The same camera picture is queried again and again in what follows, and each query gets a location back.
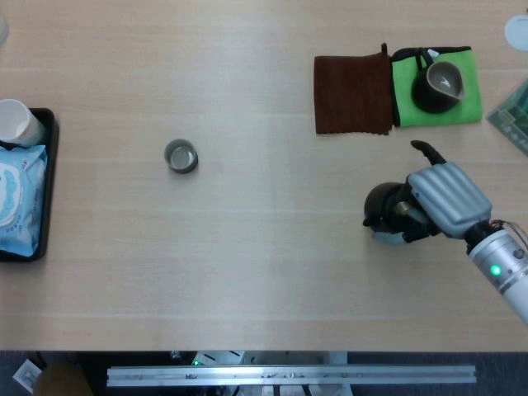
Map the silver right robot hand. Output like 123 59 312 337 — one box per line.
373 139 494 247

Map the black teapot with handle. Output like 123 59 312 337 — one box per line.
361 181 413 244

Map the small grey tea cup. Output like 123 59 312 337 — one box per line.
163 139 200 175

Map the green tea box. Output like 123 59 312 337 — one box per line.
485 78 528 157

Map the black ceramic pitcher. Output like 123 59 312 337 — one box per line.
411 48 467 114

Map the green cloth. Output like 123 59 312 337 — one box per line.
389 45 483 128

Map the brown cloth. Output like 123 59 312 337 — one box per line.
313 42 394 136

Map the white round lid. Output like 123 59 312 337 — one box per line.
504 14 528 52

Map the black plastic tray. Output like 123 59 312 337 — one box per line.
0 107 60 264

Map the blue wet wipes pack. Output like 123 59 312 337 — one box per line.
0 143 49 257

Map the orange brown stool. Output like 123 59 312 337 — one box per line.
33 361 95 396

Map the white paper cup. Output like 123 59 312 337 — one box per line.
0 98 46 148

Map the white floor socket box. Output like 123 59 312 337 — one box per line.
12 358 43 393

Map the aluminium rail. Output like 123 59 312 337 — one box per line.
106 364 478 388

